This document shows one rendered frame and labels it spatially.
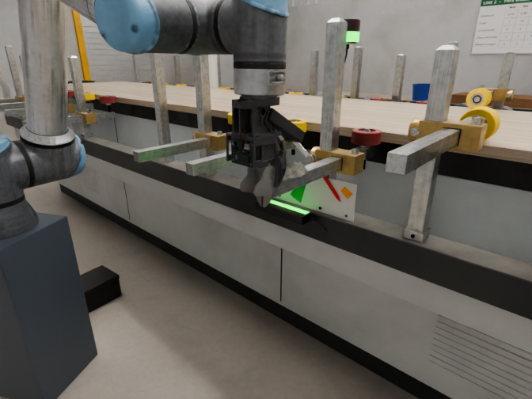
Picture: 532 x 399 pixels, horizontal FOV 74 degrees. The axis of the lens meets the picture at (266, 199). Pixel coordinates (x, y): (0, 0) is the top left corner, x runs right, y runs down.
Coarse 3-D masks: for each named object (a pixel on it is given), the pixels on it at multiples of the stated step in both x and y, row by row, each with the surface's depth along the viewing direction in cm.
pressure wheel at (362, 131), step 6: (354, 132) 96; (360, 132) 95; (366, 132) 94; (372, 132) 94; (378, 132) 95; (354, 138) 97; (360, 138) 95; (366, 138) 94; (372, 138) 94; (378, 138) 95; (360, 144) 96; (366, 144) 95; (372, 144) 95; (378, 144) 96
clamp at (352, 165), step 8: (312, 152) 94; (320, 152) 92; (328, 152) 90; (336, 152) 89; (344, 152) 89; (360, 152) 89; (320, 160) 92; (344, 160) 87; (352, 160) 86; (360, 160) 88; (344, 168) 88; (352, 168) 86; (360, 168) 89
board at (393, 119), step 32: (96, 96) 207; (128, 96) 196; (192, 96) 196; (224, 96) 196; (288, 96) 196; (320, 128) 112; (352, 128) 104; (384, 128) 103; (512, 128) 103; (512, 160) 80
